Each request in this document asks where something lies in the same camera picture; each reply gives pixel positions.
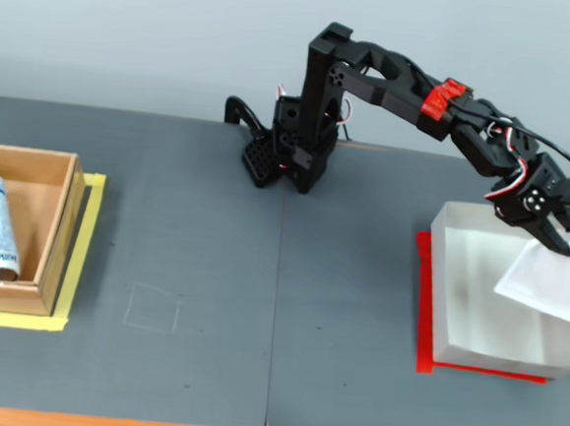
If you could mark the black table clamp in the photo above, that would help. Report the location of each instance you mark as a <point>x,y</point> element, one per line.
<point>234,108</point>

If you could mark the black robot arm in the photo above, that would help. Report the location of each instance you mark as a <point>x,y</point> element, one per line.
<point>318,102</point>

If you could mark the yellow tape frame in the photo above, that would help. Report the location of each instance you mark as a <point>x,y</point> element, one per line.
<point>81,256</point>

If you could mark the gray paper box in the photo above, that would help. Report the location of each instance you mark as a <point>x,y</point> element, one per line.
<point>466,296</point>

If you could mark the dark gray mat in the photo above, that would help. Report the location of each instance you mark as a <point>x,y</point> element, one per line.
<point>359,278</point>
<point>142,211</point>

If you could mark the red tape on arm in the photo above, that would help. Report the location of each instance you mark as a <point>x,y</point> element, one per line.
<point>439,104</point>

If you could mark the brown cardboard box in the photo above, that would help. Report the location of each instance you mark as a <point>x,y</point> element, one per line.
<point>34,203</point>

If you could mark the packaged sandwich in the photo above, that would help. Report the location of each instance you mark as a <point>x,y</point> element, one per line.
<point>546,283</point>

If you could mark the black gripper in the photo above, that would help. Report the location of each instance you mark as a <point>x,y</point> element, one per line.
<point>523,216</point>

